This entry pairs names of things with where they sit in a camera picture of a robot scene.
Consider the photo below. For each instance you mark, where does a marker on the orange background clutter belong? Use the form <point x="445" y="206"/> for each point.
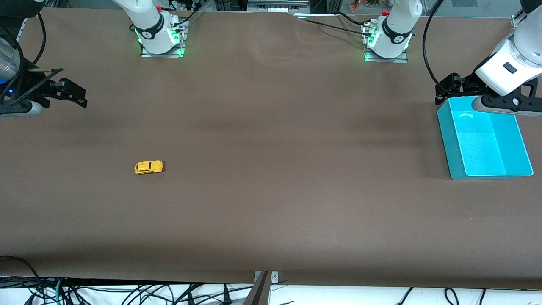
<point x="364" y="3"/>

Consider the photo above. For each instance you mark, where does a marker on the aluminium table edge rail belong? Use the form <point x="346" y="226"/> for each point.
<point x="22" y="26"/>

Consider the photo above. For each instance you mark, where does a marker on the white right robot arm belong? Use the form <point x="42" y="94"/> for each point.
<point x="150" y="25"/>

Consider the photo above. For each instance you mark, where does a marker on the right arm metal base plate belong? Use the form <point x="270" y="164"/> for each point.
<point x="163" y="54"/>

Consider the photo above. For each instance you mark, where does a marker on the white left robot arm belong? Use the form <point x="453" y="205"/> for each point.
<point x="394" y="34"/>

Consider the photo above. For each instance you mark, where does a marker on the aluminium corner post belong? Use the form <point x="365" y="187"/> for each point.
<point x="517" y="22"/>

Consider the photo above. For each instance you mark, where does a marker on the teal plastic bin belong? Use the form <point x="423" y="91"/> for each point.
<point x="487" y="148"/>

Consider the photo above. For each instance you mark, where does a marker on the silver equipment box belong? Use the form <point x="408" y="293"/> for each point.
<point x="277" y="6"/>

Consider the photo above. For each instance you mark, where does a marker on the yellow beetle toy car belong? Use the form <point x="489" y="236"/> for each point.
<point x="148" y="167"/>

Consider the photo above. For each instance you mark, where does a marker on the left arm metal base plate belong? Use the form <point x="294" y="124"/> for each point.
<point x="387" y="60"/>

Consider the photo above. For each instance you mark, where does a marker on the small metal table bracket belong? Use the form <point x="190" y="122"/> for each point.
<point x="274" y="276"/>

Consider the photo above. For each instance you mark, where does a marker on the grey metal strut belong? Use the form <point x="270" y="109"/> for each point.
<point x="258" y="294"/>

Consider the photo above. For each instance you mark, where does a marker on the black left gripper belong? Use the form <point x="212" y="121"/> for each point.
<point x="465" y="85"/>

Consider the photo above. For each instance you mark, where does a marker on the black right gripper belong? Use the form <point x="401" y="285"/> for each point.
<point x="39" y="89"/>

